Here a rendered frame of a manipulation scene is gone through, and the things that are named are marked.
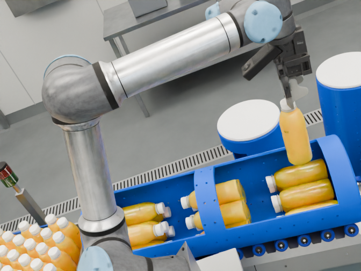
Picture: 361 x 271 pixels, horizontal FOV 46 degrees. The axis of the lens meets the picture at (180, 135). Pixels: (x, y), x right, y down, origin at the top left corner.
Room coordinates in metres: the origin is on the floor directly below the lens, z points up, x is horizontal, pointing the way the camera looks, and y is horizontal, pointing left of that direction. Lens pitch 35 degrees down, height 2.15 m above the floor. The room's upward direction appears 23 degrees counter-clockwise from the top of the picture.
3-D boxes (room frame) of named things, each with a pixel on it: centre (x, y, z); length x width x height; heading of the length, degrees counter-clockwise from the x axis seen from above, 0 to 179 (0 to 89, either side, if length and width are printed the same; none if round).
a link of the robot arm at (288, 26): (0.91, -0.32, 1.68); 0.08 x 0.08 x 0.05
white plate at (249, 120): (1.49, -0.30, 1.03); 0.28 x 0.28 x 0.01
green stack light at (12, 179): (1.58, 0.75, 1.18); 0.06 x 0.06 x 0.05
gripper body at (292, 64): (0.91, -0.33, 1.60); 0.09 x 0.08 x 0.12; 75
